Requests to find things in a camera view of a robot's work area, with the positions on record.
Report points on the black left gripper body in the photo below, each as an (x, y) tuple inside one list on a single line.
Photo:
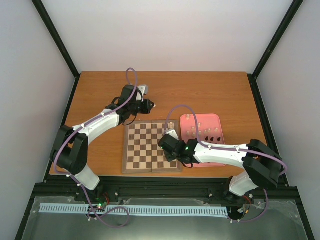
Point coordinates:
[(143, 110)]

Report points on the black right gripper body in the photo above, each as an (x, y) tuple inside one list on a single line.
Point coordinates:
[(171, 158)]

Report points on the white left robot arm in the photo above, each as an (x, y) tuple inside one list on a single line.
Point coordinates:
[(70, 148)]

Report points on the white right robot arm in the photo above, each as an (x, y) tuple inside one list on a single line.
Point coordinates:
[(261, 166)]

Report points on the pink plastic tray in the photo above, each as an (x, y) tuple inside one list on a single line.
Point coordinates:
[(209, 128)]

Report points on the wooden chessboard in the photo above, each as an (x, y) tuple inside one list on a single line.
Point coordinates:
[(141, 153)]

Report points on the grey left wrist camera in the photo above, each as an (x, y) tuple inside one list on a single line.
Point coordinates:
[(144, 89)]

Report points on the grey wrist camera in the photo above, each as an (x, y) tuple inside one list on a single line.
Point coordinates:
[(144, 89), (172, 133)]

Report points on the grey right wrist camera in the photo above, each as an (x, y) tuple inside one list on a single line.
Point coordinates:
[(172, 133)]

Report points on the right black frame post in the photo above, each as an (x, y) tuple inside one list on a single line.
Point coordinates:
[(283, 26)]

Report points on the black frame post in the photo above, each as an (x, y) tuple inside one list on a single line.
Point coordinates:
[(283, 26), (50, 26)]

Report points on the black aluminium frame rail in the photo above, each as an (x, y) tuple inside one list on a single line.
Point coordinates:
[(211, 189)]

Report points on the light blue cable duct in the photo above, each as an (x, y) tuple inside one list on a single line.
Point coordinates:
[(136, 210)]

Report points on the left black frame post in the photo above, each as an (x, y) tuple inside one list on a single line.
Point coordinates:
[(50, 26)]

